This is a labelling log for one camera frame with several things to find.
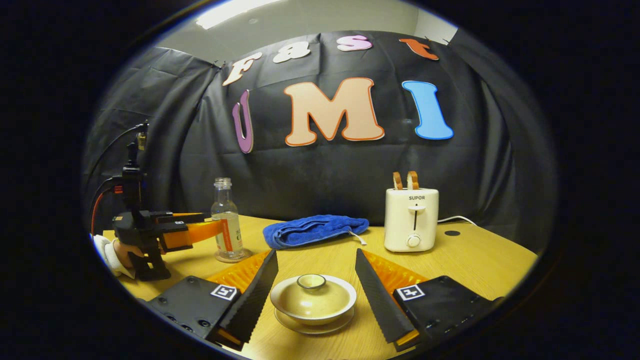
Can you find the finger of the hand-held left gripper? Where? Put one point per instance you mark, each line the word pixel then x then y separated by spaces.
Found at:
pixel 172 237
pixel 180 217

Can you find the white toaster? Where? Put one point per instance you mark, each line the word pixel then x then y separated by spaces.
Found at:
pixel 410 220

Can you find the cream ceramic saucer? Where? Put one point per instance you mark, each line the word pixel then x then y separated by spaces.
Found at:
pixel 312 330

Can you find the blue folded towel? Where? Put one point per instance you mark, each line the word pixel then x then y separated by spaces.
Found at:
pixel 310 230

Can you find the black backdrop cloth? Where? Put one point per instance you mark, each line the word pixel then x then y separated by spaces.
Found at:
pixel 350 175

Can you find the clear plastic water bottle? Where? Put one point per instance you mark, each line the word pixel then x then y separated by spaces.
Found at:
pixel 227 230

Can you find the cream ceramic teacup lid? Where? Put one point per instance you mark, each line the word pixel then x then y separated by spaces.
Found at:
pixel 312 297

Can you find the toasted bread slice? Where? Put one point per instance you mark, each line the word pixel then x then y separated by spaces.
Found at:
pixel 413 180
pixel 397 181

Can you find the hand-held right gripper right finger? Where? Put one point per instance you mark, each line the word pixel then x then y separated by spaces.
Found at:
pixel 382 300

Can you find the round wooden coaster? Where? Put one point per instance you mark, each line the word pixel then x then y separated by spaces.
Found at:
pixel 246 256

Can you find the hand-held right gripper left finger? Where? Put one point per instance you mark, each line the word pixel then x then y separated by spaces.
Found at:
pixel 250 300

